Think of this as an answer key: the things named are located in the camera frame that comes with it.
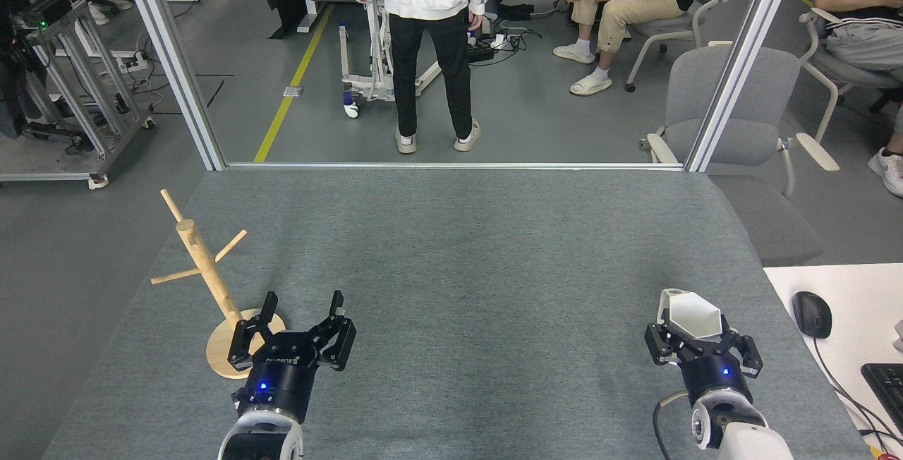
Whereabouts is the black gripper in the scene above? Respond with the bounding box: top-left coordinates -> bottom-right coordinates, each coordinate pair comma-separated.
644,322 -> 764,409
226,290 -> 357,424

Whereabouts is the white faceted cup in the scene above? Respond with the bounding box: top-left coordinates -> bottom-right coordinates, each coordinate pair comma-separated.
657,289 -> 727,339

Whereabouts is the wooden cup rack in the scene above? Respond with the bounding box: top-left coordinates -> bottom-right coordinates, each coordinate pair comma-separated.
150,188 -> 286,380

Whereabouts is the black computer mouse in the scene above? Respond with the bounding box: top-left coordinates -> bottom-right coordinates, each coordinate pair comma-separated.
792,291 -> 832,339

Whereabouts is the black keyboard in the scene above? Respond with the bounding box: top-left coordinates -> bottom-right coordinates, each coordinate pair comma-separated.
861,363 -> 903,438

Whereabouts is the empty grey office chair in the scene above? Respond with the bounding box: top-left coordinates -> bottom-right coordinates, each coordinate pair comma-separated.
640,42 -> 840,267

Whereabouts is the white stand on wheels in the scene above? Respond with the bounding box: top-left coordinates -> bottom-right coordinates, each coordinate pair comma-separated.
321,0 -> 445,119

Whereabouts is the grey white-framed office chair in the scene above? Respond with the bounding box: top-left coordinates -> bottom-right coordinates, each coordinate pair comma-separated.
624,0 -> 731,92
799,7 -> 903,143

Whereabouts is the seated person with phone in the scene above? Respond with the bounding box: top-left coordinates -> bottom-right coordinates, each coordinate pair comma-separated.
813,0 -> 903,198

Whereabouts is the seated person with controller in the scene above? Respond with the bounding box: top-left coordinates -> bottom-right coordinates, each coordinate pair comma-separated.
550,0 -> 697,97

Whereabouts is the metal equipment cart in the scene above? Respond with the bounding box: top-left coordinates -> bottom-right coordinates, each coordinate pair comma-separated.
0,0 -> 156,190

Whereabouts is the black mouse cable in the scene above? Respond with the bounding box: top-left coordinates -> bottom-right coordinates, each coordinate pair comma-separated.
811,337 -> 903,447

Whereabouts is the silver frame rail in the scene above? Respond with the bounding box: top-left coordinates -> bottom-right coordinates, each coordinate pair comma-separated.
224,162 -> 686,171

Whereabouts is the silver frame post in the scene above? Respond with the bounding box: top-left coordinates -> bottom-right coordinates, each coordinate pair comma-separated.
684,0 -> 805,173
115,0 -> 226,171

